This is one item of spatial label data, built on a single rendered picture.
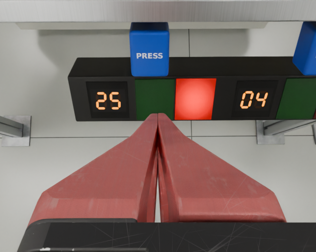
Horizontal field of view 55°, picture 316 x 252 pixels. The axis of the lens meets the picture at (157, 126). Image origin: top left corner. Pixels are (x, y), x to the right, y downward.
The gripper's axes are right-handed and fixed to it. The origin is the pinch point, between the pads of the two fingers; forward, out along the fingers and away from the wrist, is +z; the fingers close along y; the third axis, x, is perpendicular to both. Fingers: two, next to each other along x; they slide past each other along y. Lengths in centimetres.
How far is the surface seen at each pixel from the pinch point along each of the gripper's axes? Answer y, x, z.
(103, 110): 4.2, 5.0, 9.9
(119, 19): 2.1, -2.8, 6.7
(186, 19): -1.5, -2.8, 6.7
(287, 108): -10.0, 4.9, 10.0
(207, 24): -14, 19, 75
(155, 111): 0.2, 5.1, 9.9
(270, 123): -31, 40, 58
